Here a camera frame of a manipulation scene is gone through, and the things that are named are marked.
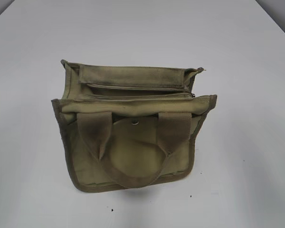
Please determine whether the yellow canvas bag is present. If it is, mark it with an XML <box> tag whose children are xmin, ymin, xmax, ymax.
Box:
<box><xmin>52</xmin><ymin>60</ymin><xmax>217</xmax><ymax>193</ymax></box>

